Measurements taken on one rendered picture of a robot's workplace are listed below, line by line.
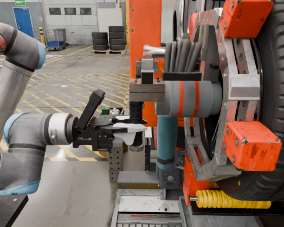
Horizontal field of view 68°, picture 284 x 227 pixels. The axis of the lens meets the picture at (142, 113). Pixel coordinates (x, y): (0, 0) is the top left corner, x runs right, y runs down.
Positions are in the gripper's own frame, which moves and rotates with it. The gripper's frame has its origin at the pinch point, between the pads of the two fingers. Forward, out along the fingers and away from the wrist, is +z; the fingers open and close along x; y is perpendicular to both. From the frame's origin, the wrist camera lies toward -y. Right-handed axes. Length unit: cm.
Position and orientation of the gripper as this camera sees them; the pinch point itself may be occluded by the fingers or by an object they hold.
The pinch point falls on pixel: (142, 123)
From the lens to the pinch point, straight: 58.4
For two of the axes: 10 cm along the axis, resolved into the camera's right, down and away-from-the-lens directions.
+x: -0.2, 3.8, -9.2
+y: 0.0, 9.2, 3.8
